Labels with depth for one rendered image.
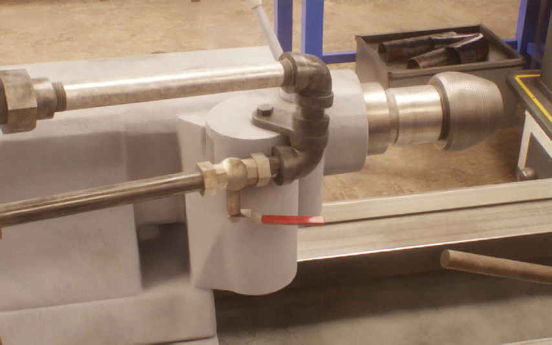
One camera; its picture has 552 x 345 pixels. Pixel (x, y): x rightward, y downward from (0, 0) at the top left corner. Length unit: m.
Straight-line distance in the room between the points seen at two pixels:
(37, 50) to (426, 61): 1.83
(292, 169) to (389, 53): 2.48
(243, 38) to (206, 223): 3.27
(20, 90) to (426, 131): 0.47
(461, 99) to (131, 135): 0.35
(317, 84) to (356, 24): 3.52
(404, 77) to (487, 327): 1.91
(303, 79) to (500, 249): 0.60
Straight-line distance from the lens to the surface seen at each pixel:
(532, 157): 2.80
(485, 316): 1.26
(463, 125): 0.92
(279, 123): 0.75
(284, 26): 3.27
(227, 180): 0.72
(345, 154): 0.88
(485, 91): 0.94
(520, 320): 1.26
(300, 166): 0.74
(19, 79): 0.62
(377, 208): 1.23
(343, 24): 4.24
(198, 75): 0.67
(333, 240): 1.17
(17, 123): 0.61
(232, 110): 0.79
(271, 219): 0.75
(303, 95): 0.72
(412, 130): 0.92
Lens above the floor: 1.51
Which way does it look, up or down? 31 degrees down
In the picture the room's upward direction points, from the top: straight up
